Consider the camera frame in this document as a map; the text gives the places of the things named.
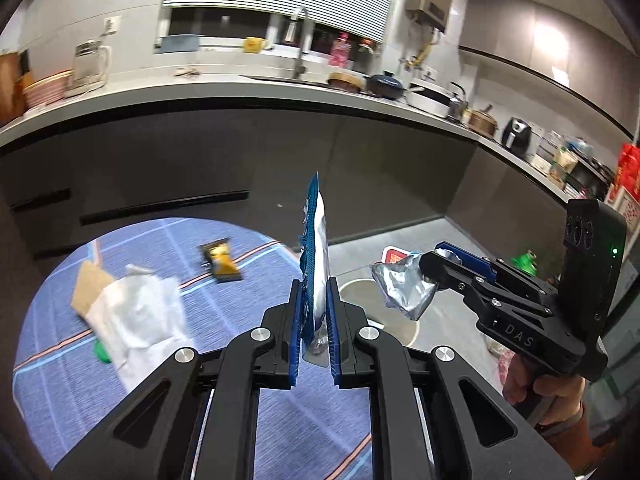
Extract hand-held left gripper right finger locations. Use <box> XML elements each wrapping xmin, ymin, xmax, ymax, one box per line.
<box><xmin>326</xmin><ymin>290</ymin><xmax>576</xmax><ymax>480</ymax></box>

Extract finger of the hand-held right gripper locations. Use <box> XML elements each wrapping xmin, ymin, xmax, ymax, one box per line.
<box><xmin>434</xmin><ymin>242</ymin><xmax>562</xmax><ymax>297</ymax></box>
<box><xmin>419</xmin><ymin>251</ymin><xmax>547</xmax><ymax>317</ymax></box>

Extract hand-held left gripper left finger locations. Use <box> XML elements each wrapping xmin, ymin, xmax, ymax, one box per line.
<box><xmin>50</xmin><ymin>280</ymin><xmax>307</xmax><ymax>480</ymax></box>

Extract beige round bin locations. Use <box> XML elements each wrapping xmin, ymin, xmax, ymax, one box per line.
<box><xmin>337</xmin><ymin>278</ymin><xmax>422</xmax><ymax>349</ymax></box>

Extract silver foil wrapper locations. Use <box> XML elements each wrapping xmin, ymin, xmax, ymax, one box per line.
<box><xmin>371</xmin><ymin>254</ymin><xmax>439</xmax><ymax>322</ymax></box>

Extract blue white snack bag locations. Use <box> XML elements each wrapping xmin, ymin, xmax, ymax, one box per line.
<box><xmin>297</xmin><ymin>171</ymin><xmax>334</xmax><ymax>367</ymax></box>

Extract white plastic bag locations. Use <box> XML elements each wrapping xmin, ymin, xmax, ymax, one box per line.
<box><xmin>87</xmin><ymin>264</ymin><xmax>189</xmax><ymax>392</ymax></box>

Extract tan printed card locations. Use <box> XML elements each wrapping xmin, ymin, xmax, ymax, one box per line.
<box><xmin>70</xmin><ymin>260</ymin><xmax>117</xmax><ymax>319</ymax></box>

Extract person's right hand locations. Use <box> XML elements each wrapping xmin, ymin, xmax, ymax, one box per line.
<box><xmin>502</xmin><ymin>354</ymin><xmax>587</xmax><ymax>424</ymax></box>

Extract green plastic bottle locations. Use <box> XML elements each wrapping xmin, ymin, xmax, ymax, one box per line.
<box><xmin>511</xmin><ymin>250</ymin><xmax>539</xmax><ymax>274</ymax></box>

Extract blue plaid tablecloth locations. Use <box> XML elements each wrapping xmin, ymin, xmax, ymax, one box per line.
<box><xmin>12</xmin><ymin>217</ymin><xmax>373</xmax><ymax>480</ymax></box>

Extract yellow black snack packet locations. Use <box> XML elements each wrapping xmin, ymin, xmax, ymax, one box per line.
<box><xmin>198</xmin><ymin>240</ymin><xmax>244</xmax><ymax>284</ymax></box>

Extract red gift boxes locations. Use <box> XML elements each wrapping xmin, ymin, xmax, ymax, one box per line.
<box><xmin>607</xmin><ymin>142</ymin><xmax>640</xmax><ymax>234</ymax></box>

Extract pile of food boxes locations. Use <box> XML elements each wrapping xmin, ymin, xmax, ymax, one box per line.
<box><xmin>530</xmin><ymin>130</ymin><xmax>617</xmax><ymax>201</ymax></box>

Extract black air fryer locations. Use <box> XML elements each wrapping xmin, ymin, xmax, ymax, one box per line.
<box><xmin>501</xmin><ymin>117</ymin><xmax>532</xmax><ymax>150</ymax></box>

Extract copper pot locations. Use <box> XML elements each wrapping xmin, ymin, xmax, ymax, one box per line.
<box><xmin>467</xmin><ymin>105</ymin><xmax>499</xmax><ymax>136</ymax></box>

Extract steel kettle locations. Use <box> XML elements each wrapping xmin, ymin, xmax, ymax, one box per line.
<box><xmin>447</xmin><ymin>82</ymin><xmax>471</xmax><ymax>121</ymax></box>

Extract white pan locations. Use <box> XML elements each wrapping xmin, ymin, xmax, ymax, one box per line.
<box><xmin>406</xmin><ymin>82</ymin><xmax>454</xmax><ymax>117</ymax></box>

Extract dark lower cabinets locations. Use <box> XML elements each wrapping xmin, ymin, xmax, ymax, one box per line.
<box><xmin>0</xmin><ymin>105</ymin><xmax>571</xmax><ymax>271</ymax></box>

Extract dark blue pot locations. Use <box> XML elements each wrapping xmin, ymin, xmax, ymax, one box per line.
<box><xmin>367</xmin><ymin>72</ymin><xmax>406</xmax><ymax>99</ymax></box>

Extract grey upper cabinets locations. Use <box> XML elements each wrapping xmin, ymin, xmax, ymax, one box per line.
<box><xmin>457</xmin><ymin>0</ymin><xmax>640</xmax><ymax>141</ymax></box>

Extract bamboo steamer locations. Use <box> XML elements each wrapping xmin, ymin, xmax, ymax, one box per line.
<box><xmin>327</xmin><ymin>71</ymin><xmax>364</xmax><ymax>94</ymax></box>

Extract dark jar with red cloth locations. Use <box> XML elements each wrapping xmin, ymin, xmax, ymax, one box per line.
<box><xmin>355</xmin><ymin>40</ymin><xmax>376</xmax><ymax>74</ymax></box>

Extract pink bottle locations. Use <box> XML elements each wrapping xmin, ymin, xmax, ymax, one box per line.
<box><xmin>328</xmin><ymin>32</ymin><xmax>351</xmax><ymax>67</ymax></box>

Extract steel kitchen faucet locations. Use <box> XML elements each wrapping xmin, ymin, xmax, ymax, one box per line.
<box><xmin>284</xmin><ymin>6</ymin><xmax>310</xmax><ymax>80</ymax></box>

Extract blue basin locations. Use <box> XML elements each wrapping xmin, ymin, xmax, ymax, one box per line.
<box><xmin>155</xmin><ymin>35</ymin><xmax>204</xmax><ymax>54</ymax></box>

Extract glass electric kettle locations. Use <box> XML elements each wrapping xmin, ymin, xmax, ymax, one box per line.
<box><xmin>65</xmin><ymin>40</ymin><xmax>112</xmax><ymax>97</ymax></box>

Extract pink woven basket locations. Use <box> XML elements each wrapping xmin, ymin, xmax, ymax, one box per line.
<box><xmin>22</xmin><ymin>71</ymin><xmax>74</xmax><ymax>109</ymax></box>

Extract wooden cutting board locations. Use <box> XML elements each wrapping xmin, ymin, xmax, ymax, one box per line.
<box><xmin>0</xmin><ymin>52</ymin><xmax>21</xmax><ymax>122</ymax></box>

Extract yellow gas hose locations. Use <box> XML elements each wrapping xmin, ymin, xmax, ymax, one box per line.
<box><xmin>407</xmin><ymin>30</ymin><xmax>441</xmax><ymax>69</ymax></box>

